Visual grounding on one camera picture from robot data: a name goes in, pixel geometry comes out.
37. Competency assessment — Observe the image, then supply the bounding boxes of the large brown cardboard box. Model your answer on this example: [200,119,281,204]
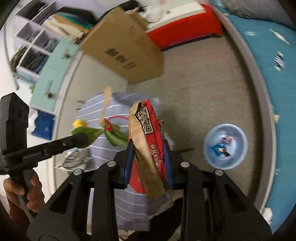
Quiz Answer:
[80,6,164,84]

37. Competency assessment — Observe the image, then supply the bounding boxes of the purple stair shelf cabinet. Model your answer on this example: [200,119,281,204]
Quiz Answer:
[14,1,78,115]

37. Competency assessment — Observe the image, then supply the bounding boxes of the printed paper leaflet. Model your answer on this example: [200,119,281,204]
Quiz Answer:
[56,148,92,171]

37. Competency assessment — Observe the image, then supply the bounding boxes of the grey folded duvet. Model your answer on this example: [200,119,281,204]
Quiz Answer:
[222,0,295,29]

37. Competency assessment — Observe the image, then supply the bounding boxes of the white plastic bag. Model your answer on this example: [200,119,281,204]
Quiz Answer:
[143,5,164,24]

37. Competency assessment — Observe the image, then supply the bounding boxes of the person's left hand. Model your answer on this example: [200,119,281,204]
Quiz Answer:
[3,171,45,213]

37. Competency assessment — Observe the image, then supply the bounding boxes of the green leaf wrapper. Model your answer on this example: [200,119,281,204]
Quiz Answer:
[71,119,128,149]

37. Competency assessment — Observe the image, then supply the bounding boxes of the red covered low bench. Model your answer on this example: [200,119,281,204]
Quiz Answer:
[147,4,223,49]

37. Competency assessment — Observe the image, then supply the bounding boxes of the grey checked tablecloth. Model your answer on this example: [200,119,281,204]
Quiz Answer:
[58,91,181,232]

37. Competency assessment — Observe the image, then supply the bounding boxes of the teal bed mattress sheet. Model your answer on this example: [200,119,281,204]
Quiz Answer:
[209,1,295,232]

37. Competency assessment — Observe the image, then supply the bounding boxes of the teal bunk bed frame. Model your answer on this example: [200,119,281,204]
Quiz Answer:
[207,3,277,213]

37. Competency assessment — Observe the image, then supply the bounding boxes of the blue gift bag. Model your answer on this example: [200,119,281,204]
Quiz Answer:
[31,110,55,141]

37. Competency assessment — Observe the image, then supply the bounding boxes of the hanging jackets on rail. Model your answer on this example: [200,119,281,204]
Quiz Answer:
[41,6,97,44]

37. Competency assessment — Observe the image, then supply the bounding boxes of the yellow smiley paper wrapper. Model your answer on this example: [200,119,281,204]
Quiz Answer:
[72,119,87,128]

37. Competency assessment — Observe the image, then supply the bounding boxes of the light blue plastic bucket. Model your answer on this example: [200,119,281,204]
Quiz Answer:
[203,123,248,170]

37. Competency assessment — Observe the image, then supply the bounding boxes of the red brown paper bag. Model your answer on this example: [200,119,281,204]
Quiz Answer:
[128,99,169,199]

